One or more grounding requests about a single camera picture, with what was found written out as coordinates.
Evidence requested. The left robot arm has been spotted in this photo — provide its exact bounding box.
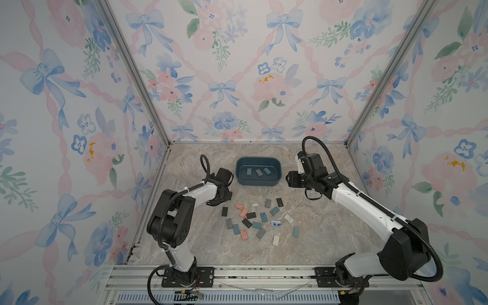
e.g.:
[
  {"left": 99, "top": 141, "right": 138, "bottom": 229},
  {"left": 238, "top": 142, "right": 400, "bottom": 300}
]
[{"left": 146, "top": 168, "right": 234, "bottom": 287}]

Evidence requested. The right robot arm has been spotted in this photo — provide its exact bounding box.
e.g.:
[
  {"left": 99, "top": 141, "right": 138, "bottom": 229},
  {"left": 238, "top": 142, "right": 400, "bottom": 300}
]
[{"left": 286, "top": 151, "right": 432, "bottom": 287}]

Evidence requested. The teal plastic storage box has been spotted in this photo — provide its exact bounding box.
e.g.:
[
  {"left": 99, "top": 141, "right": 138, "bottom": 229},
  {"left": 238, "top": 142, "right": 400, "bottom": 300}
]
[{"left": 235, "top": 157, "right": 282, "bottom": 187}]

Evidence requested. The pink eraser lower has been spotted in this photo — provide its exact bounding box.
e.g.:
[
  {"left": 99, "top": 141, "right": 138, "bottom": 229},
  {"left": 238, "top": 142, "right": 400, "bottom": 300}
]
[{"left": 240, "top": 208, "right": 249, "bottom": 218}]

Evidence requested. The white eraser right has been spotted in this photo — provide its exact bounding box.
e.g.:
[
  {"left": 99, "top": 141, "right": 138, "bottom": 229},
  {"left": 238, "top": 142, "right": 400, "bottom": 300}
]
[{"left": 284, "top": 214, "right": 294, "bottom": 224}]

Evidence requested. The blue eraser middle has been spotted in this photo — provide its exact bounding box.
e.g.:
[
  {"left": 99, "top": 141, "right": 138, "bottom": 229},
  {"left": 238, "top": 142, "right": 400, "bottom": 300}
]
[{"left": 260, "top": 212, "right": 268, "bottom": 222}]

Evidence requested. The grey-green eraser bottom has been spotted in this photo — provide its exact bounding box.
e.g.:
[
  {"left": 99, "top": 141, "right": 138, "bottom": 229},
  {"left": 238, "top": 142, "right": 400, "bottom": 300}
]
[{"left": 256, "top": 228, "right": 266, "bottom": 239}]

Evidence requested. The white eraser bottom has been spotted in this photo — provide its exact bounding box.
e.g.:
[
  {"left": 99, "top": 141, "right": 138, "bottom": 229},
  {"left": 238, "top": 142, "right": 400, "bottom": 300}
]
[{"left": 273, "top": 235, "right": 280, "bottom": 247}]

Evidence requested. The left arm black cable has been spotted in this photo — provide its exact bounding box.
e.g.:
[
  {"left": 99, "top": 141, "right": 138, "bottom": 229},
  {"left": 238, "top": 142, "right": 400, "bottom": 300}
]
[{"left": 146, "top": 154, "right": 212, "bottom": 305}]

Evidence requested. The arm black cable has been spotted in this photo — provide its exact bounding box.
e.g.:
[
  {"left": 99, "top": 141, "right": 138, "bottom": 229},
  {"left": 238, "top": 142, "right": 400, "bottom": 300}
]
[
  {"left": 146, "top": 154, "right": 212, "bottom": 305},
  {"left": 302, "top": 136, "right": 444, "bottom": 283}
]

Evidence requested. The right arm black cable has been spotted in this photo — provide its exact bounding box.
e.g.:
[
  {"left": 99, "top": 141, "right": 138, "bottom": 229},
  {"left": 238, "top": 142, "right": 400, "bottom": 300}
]
[{"left": 302, "top": 136, "right": 444, "bottom": 283}]

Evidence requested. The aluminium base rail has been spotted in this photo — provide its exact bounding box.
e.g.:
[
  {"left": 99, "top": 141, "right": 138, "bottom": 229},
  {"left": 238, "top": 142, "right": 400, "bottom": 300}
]
[{"left": 99, "top": 265, "right": 432, "bottom": 304}]

